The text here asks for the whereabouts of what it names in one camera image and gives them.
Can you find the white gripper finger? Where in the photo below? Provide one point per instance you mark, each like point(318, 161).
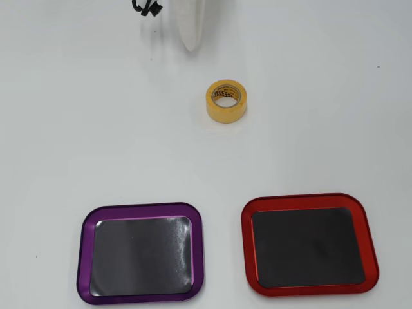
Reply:
point(190, 25)

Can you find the yellow masking tape roll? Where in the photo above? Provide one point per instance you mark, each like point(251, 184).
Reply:
point(213, 110)

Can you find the purple metal dish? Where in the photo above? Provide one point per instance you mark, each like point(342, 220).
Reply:
point(141, 254)

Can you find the red metal dish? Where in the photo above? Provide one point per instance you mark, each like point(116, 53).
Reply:
point(309, 248)

